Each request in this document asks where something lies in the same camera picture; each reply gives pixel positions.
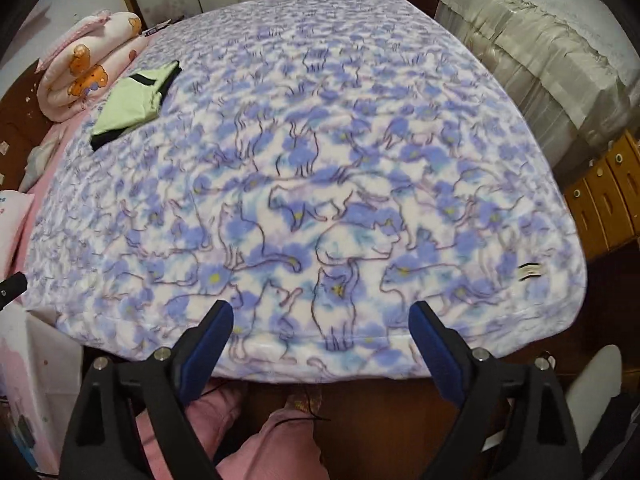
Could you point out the person's left leg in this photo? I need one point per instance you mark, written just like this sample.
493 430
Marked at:
210 410

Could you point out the person's leg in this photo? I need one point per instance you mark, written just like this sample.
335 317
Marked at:
210 410
280 445

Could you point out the purple cat print blanket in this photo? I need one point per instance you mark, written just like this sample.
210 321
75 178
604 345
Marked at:
325 160

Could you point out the green and black hooded jacket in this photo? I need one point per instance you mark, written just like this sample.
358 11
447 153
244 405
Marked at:
130 105

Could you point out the pink bed sheet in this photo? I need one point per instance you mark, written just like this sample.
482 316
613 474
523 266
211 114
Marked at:
59 132

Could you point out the white plastic object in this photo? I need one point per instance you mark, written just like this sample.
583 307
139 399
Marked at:
595 380

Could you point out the grey pillow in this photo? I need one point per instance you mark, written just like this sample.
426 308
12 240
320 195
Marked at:
40 160

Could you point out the person's right leg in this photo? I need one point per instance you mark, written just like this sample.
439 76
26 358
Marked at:
280 445

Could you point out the wooden drawer cabinet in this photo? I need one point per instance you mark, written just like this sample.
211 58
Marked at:
600 200

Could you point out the white lace cloth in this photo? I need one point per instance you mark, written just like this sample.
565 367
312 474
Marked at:
575 5

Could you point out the folded bear print quilt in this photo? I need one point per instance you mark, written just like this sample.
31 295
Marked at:
75 85

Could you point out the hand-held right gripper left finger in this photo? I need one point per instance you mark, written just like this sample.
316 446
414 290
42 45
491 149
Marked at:
205 355

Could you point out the white printed storage box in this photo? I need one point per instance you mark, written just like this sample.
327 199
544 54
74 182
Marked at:
35 360

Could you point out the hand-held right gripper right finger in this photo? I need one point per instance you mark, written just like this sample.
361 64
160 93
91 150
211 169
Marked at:
435 355

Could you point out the patterned slipper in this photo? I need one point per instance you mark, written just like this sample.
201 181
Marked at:
302 402

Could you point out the small dark object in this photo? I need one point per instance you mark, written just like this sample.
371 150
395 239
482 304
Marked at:
157 28

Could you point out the wooden headboard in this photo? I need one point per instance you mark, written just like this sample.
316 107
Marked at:
15 110

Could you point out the pink lace-trimmed pillow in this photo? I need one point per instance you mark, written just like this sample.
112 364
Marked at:
85 22

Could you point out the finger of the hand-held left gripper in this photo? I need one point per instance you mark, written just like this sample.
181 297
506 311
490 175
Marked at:
12 287

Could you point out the white planet print cushion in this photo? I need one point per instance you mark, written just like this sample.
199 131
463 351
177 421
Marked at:
12 225

